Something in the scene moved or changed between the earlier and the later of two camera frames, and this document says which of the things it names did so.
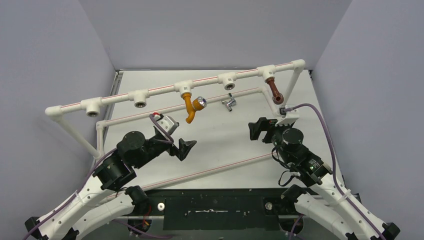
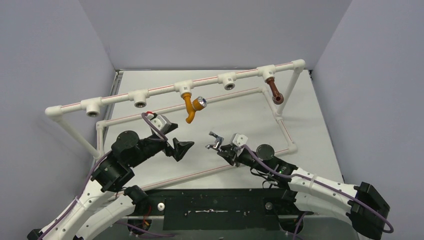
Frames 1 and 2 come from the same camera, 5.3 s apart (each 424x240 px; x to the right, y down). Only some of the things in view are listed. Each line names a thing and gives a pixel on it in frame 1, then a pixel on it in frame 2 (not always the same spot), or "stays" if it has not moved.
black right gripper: [265, 131] -> [232, 156]
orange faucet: [198, 103] stays
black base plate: [219, 209] stays
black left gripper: [184, 147] stays
